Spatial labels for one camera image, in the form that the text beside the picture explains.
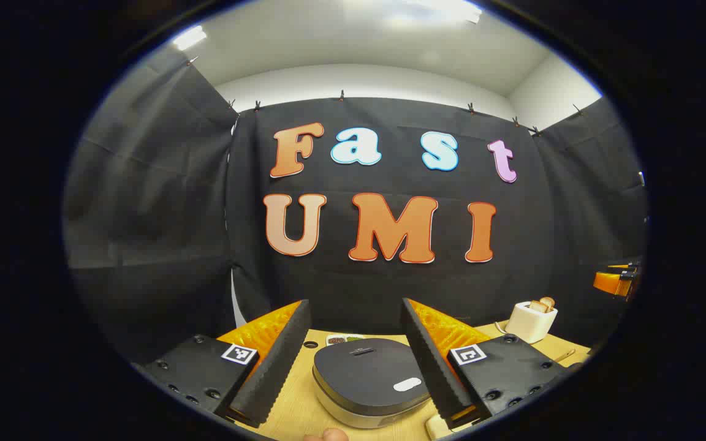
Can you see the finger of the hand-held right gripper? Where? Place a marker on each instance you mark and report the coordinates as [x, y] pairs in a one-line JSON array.
[[610, 282]]

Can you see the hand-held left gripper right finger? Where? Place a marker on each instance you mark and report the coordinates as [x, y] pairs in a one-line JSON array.
[[429, 367]]

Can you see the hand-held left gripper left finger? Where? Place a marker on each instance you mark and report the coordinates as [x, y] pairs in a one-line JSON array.
[[279, 367]]

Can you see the clear glass rice tray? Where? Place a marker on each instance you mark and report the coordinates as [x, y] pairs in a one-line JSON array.
[[436, 427]]

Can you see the black silver rice cooker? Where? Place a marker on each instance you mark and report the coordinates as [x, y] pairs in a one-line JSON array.
[[365, 373]]

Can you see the wooden spoon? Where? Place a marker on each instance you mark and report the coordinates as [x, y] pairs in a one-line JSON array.
[[565, 354]]

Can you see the toast slice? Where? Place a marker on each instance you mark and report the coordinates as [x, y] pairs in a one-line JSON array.
[[537, 307], [548, 302]]

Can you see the small white condiment dish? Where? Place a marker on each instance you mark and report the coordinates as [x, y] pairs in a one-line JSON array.
[[344, 339]]

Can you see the white toaster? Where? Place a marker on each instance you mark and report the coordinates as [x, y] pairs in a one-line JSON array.
[[527, 324]]

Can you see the ceiling light panel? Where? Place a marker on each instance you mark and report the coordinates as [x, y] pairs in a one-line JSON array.
[[432, 11], [189, 38]]

